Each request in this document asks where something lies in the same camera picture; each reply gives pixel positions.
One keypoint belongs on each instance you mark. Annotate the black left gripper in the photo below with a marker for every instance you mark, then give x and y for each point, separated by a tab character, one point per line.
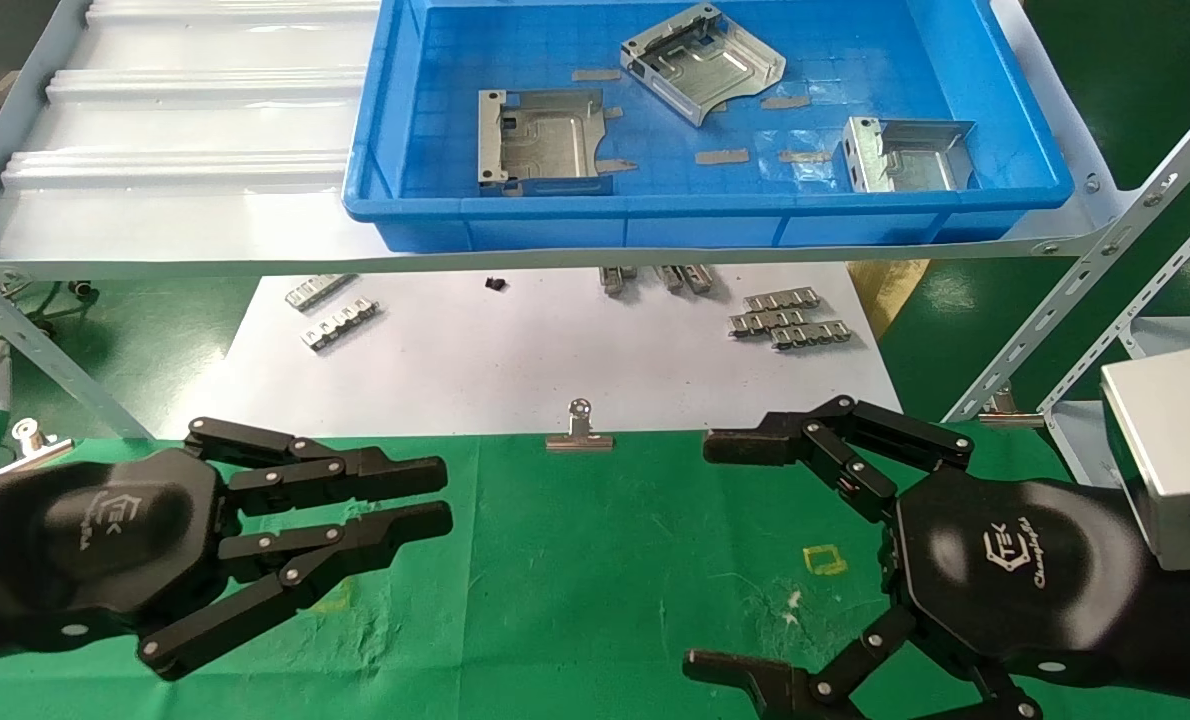
105	540

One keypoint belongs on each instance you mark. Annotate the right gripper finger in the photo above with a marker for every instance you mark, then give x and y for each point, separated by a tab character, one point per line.
755	440

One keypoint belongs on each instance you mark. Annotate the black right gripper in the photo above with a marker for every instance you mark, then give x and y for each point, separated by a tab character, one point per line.
1015	580

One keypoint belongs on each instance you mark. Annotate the silver sheet metal tray part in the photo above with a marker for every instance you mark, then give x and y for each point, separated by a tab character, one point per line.
915	165
545	140
705	70

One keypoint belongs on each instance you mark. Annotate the white paper sheet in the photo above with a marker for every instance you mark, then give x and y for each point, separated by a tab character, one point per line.
515	360

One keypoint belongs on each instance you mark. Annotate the green table cloth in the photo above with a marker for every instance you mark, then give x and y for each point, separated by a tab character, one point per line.
575	560

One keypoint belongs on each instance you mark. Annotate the blue plastic bin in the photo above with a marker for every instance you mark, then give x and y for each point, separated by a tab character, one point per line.
515	225

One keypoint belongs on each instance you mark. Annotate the perforated grey angle strut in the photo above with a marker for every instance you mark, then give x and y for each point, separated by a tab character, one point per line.
1135	300
50	355
1095	250

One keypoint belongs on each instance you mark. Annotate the small silver bracket strip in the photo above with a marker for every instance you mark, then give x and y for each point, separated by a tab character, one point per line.
699	279
668	278
811	335
782	299
765	322
615	280
340	325
320	291

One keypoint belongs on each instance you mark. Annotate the white plastic roller rail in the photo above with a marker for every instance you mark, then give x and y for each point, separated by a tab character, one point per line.
175	170
235	12
205	85

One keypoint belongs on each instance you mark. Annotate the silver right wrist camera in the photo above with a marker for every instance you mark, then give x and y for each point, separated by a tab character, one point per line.
1175	450

